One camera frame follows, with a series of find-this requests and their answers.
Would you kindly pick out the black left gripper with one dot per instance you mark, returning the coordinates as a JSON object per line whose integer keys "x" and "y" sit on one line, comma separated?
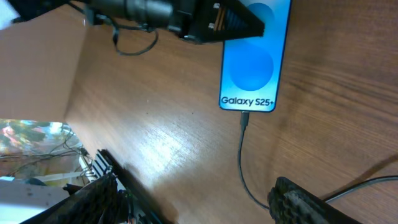
{"x": 197, "y": 21}

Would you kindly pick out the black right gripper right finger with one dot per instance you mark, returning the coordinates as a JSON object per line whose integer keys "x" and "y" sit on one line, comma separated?
{"x": 289, "y": 203}

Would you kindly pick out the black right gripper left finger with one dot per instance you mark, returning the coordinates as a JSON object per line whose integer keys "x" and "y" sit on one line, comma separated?
{"x": 95, "y": 203}

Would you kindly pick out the blue Samsung Galaxy smartphone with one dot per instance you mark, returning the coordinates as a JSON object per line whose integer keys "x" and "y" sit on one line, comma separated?
{"x": 251, "y": 67}

